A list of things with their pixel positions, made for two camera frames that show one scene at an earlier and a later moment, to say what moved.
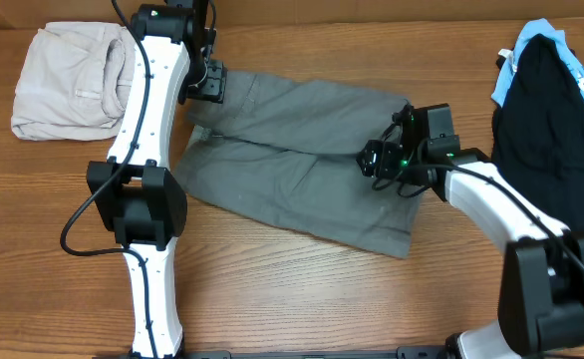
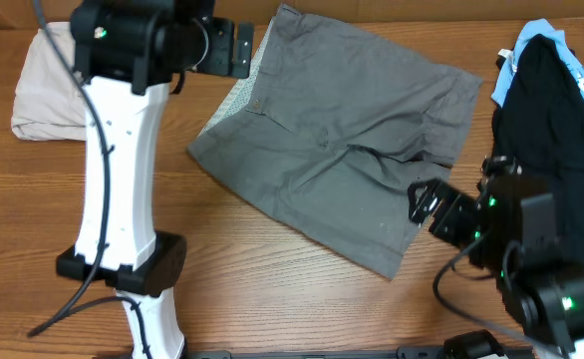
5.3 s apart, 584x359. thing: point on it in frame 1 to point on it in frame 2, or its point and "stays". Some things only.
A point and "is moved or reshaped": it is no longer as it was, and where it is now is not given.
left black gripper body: (204, 80) to (215, 61)
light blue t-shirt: (549, 29) stays
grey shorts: (284, 154) is moved or reshaped
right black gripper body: (389, 161) to (459, 224)
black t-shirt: (547, 141) stays
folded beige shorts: (74, 83) stays
